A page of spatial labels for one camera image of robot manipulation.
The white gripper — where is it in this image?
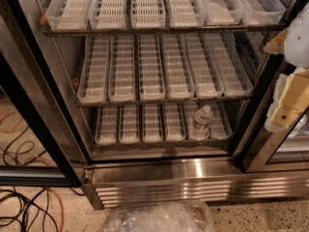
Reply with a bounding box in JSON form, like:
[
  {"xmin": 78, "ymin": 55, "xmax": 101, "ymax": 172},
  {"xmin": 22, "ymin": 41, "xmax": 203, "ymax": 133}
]
[{"xmin": 264, "ymin": 3, "xmax": 309, "ymax": 132}]

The clear plastic water bottle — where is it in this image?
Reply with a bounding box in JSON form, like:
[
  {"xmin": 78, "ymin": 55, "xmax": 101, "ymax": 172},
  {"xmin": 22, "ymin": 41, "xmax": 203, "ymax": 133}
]
[{"xmin": 192, "ymin": 105, "xmax": 213, "ymax": 140}]

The shelf tray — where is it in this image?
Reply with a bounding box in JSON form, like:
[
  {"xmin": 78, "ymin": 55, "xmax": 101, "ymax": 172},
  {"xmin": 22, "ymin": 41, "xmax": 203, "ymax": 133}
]
[
  {"xmin": 119, "ymin": 104, "xmax": 139, "ymax": 144},
  {"xmin": 240, "ymin": 0, "xmax": 286, "ymax": 25},
  {"xmin": 184, "ymin": 34, "xmax": 223, "ymax": 99},
  {"xmin": 184, "ymin": 103, "xmax": 203, "ymax": 141},
  {"xmin": 130, "ymin": 0, "xmax": 166, "ymax": 29},
  {"xmin": 163, "ymin": 103, "xmax": 185, "ymax": 142},
  {"xmin": 202, "ymin": 0, "xmax": 244, "ymax": 26},
  {"xmin": 137, "ymin": 35, "xmax": 165, "ymax": 101},
  {"xmin": 165, "ymin": 0, "xmax": 206, "ymax": 28},
  {"xmin": 161, "ymin": 34, "xmax": 195, "ymax": 100},
  {"xmin": 143, "ymin": 103, "xmax": 162, "ymax": 143},
  {"xmin": 108, "ymin": 36, "xmax": 135, "ymax": 102},
  {"xmin": 206, "ymin": 33, "xmax": 253, "ymax": 97},
  {"xmin": 95, "ymin": 107, "xmax": 118, "ymax": 145},
  {"xmin": 77, "ymin": 36, "xmax": 110, "ymax": 104},
  {"xmin": 88, "ymin": 0, "xmax": 127, "ymax": 30},
  {"xmin": 45, "ymin": 0, "xmax": 92, "ymax": 31},
  {"xmin": 204, "ymin": 101, "xmax": 232, "ymax": 140}
]

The right glass fridge door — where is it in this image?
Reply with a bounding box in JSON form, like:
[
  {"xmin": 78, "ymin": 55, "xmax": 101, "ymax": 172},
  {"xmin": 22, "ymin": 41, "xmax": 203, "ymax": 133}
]
[{"xmin": 241, "ymin": 62, "xmax": 309, "ymax": 173}]

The stainless steel fridge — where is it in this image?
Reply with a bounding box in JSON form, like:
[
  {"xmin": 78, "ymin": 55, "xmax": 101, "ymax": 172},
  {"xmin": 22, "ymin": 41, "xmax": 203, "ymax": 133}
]
[{"xmin": 0, "ymin": 0, "xmax": 309, "ymax": 209}]

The open glass fridge door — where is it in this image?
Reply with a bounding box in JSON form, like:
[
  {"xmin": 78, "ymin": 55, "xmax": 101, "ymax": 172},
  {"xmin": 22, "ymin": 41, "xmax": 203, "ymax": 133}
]
[{"xmin": 0, "ymin": 0, "xmax": 86, "ymax": 188}]

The middle wire shelf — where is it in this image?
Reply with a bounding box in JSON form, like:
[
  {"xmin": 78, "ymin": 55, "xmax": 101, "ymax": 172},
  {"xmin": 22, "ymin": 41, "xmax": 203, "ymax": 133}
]
[{"xmin": 75, "ymin": 95, "xmax": 252, "ymax": 108}]

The wire shelf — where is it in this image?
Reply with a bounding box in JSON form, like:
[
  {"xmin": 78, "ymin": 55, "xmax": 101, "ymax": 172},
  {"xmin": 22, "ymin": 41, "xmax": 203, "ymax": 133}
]
[
  {"xmin": 75, "ymin": 95, "xmax": 252, "ymax": 108},
  {"xmin": 93, "ymin": 139, "xmax": 230, "ymax": 148},
  {"xmin": 42, "ymin": 23, "xmax": 285, "ymax": 38}
]

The top wire shelf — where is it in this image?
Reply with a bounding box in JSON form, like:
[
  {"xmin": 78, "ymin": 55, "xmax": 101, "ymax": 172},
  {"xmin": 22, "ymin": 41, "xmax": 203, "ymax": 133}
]
[{"xmin": 42, "ymin": 23, "xmax": 285, "ymax": 38}]

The bottom wire shelf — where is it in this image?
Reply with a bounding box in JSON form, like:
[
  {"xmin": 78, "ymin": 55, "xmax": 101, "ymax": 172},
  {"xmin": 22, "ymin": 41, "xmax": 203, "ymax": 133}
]
[{"xmin": 93, "ymin": 139, "xmax": 230, "ymax": 148}]

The orange cable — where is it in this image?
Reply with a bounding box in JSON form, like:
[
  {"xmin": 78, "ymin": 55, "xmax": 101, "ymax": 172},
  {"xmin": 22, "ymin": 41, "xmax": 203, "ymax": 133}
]
[{"xmin": 0, "ymin": 110, "xmax": 65, "ymax": 232}]

